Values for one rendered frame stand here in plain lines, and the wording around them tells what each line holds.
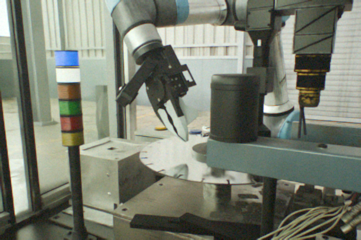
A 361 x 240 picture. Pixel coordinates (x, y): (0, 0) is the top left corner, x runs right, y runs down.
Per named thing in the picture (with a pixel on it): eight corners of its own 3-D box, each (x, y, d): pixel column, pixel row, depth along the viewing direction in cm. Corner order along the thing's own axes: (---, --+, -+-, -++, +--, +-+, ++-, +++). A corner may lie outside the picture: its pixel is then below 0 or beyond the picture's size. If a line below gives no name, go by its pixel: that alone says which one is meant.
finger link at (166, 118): (203, 133, 65) (184, 96, 66) (181, 143, 62) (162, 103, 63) (196, 138, 68) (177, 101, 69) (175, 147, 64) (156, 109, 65)
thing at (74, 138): (57, 145, 63) (56, 130, 62) (73, 140, 67) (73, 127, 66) (73, 147, 61) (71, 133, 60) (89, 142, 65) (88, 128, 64)
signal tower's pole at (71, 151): (71, 240, 68) (65, 145, 63) (79, 235, 70) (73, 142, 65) (79, 243, 67) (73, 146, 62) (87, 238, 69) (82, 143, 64)
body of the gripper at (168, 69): (199, 87, 64) (174, 38, 65) (166, 97, 59) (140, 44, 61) (182, 101, 70) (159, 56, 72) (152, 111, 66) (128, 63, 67)
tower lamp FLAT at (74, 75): (51, 82, 60) (50, 67, 60) (69, 81, 64) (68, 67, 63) (67, 83, 58) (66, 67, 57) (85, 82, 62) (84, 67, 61)
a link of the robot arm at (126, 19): (142, -23, 67) (108, -22, 62) (164, 21, 66) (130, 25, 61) (129, 1, 73) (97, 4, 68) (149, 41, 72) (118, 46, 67)
